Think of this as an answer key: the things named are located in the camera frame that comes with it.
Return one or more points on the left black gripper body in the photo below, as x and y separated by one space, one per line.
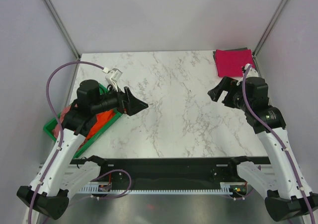
120 104

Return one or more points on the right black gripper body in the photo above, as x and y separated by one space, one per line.
235 98

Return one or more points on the magenta t-shirt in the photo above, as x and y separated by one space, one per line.
230 63

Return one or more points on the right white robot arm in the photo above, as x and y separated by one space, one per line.
288 195

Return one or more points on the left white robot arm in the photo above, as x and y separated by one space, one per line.
49 193

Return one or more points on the orange t-shirt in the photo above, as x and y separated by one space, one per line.
102 119

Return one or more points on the dark grey folded cloth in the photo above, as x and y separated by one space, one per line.
238 49

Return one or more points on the dusty pink t-shirt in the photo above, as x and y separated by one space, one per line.
56 130

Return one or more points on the green plastic tray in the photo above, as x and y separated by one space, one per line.
104 127

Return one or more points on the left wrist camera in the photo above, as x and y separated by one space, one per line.
112 76

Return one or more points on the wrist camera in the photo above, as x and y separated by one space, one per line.
249 71
112 76

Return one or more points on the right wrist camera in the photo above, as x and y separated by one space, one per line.
249 71

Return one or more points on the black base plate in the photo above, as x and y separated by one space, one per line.
176 172

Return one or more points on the white slotted cable duct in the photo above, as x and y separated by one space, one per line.
97 188

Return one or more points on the right aluminium frame post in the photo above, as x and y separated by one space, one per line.
274 19

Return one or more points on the aluminium frame post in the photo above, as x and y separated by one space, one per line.
274 19
53 12

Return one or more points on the left aluminium frame post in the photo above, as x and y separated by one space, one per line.
53 12

